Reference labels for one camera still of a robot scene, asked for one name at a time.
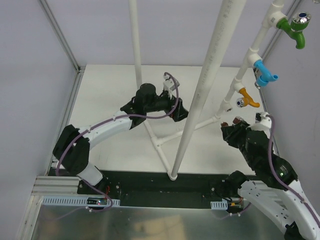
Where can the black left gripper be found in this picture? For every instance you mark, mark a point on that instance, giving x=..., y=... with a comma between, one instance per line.
x=173, y=107

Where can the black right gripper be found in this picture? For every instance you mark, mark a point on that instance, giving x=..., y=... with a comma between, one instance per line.
x=238, y=132

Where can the brown water faucet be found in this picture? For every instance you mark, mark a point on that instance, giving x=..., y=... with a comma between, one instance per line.
x=232, y=121

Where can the white PVC pipe frame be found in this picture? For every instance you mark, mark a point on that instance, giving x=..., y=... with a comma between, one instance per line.
x=228, y=17

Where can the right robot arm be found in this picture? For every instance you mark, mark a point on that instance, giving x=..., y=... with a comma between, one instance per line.
x=295, y=217

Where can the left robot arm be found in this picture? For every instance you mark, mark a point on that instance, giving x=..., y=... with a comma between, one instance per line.
x=74, y=144

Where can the orange water faucet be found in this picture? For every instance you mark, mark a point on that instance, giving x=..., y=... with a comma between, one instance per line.
x=246, y=100

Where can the blue water faucet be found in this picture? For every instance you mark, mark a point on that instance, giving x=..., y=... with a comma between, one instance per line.
x=266, y=76

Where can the green water faucet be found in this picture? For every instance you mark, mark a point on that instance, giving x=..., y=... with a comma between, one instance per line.
x=294, y=29

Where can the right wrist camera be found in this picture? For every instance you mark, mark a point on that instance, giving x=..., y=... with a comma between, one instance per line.
x=262, y=122

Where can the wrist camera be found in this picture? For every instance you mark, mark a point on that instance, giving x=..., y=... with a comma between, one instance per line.
x=262, y=122
x=170, y=84

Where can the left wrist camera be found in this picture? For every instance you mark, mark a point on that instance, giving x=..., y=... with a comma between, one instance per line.
x=170, y=84

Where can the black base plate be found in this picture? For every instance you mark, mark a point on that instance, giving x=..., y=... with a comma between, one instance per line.
x=156, y=190

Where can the right white cable duct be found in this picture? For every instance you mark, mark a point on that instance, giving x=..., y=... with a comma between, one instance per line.
x=219, y=205

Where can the white cable duct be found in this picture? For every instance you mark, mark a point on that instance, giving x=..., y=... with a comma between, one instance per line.
x=83, y=201
x=219, y=205

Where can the left aluminium frame post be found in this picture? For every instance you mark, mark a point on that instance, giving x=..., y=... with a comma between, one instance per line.
x=59, y=34

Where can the left white cable duct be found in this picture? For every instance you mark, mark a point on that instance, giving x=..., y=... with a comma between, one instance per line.
x=83, y=201

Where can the aluminium front rail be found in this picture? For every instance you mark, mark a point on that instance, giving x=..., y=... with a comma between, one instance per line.
x=55, y=185

